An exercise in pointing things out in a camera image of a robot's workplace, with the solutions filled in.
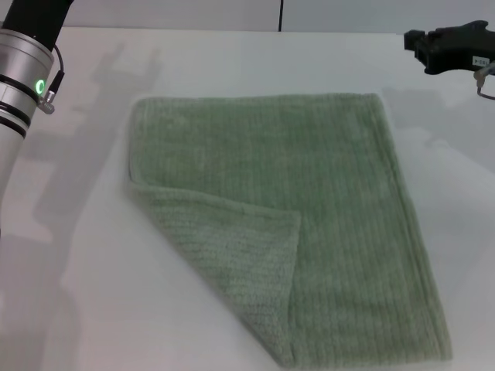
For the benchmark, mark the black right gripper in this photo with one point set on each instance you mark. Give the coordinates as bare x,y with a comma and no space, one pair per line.
452,48

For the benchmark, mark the green ribbed towel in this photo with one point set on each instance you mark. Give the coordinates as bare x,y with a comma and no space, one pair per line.
270,162

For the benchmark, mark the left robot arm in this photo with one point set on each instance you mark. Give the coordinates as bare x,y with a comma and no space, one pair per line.
19,69

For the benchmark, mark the black vertical background strip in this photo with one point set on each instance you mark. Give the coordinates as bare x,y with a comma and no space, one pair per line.
280,15

